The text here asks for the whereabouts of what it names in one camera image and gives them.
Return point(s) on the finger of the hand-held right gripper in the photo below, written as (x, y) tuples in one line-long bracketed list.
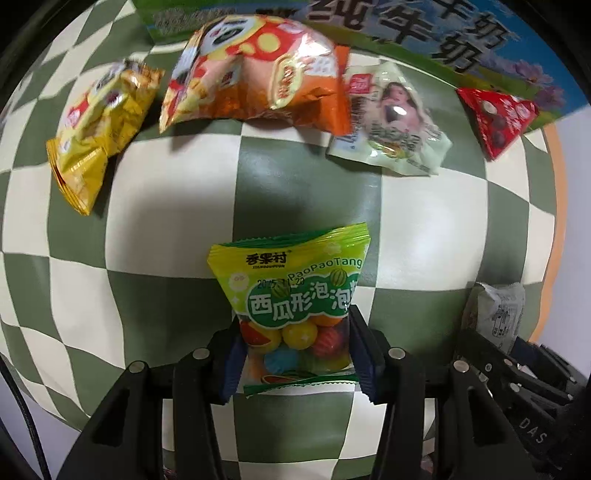
[(489, 360), (549, 362)]

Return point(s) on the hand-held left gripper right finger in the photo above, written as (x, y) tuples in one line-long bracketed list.
[(364, 355)]

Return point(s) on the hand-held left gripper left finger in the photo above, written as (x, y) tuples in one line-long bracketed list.
[(228, 364)]

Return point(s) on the white grey snack packet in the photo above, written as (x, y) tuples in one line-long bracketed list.
[(498, 309)]

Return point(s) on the green gumball candy packet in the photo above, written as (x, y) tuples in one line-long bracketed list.
[(291, 286)]

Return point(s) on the cardboard box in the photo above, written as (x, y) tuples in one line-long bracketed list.
[(415, 32)]

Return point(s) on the green white checkered blanket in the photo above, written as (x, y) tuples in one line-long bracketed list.
[(184, 221)]

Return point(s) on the pale green snack packet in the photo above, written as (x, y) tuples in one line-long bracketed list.
[(392, 124)]

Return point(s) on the red triangular snack packet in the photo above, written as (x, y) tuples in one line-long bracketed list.
[(498, 117)]

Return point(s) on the yellow panda snack packet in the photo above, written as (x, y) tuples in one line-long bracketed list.
[(99, 124)]

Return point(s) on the orange panda snack packet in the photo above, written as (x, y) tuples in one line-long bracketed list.
[(249, 74)]

